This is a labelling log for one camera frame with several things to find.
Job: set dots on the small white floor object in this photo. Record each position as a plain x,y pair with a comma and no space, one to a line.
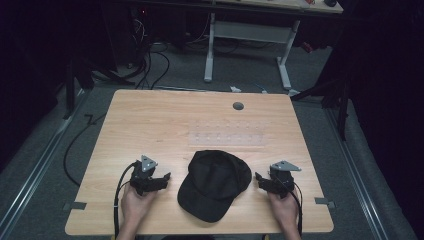
235,89

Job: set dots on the metal floor rail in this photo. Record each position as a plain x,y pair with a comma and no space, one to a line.
360,180
36,173

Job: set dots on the small red object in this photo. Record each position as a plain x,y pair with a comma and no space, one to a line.
307,47

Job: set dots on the black metal stand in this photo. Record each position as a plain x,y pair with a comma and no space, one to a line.
340,96
76,76

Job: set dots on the black baseball cap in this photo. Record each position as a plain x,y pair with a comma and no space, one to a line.
213,183

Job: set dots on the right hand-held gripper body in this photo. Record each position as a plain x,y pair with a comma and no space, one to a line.
282,178

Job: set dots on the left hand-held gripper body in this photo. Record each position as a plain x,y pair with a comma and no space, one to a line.
143,176

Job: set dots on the person's left hand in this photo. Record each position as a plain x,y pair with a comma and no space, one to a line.
135,206

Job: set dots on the grey tape piece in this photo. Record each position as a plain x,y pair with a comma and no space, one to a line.
75,206
324,201

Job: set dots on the person's right hand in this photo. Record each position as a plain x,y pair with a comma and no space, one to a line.
284,210

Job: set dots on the white-legged wooden desk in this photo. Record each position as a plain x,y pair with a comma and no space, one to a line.
250,31

